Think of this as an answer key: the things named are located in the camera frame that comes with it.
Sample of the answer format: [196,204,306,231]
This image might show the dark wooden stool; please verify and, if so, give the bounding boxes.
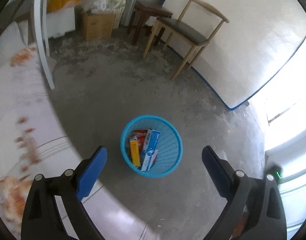
[127,0,173,45]

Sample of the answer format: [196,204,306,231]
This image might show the white mattress against wall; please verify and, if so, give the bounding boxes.
[164,0,306,109]

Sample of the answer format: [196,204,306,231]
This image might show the floral tablecloth dining table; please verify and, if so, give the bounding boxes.
[0,22,159,239]

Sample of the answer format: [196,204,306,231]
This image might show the blue plastic trash basket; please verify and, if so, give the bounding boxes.
[120,115,183,178]

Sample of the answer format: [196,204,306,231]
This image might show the yellow white carton box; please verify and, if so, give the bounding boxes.
[129,136,141,167]

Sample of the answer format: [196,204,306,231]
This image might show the wooden chair right side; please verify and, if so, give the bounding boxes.
[143,0,230,81]

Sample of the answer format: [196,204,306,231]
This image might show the cardboard box on floor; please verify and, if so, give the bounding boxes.
[82,12,115,41]

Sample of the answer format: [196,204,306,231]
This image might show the white shelf table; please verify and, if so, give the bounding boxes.
[7,0,55,89]

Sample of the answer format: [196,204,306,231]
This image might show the large red snack bag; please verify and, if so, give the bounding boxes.
[129,129,148,145]

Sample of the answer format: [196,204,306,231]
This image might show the blue white toothpaste box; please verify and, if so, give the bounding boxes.
[141,129,160,172]

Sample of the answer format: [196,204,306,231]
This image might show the white bags on box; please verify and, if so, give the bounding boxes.
[91,0,126,14]

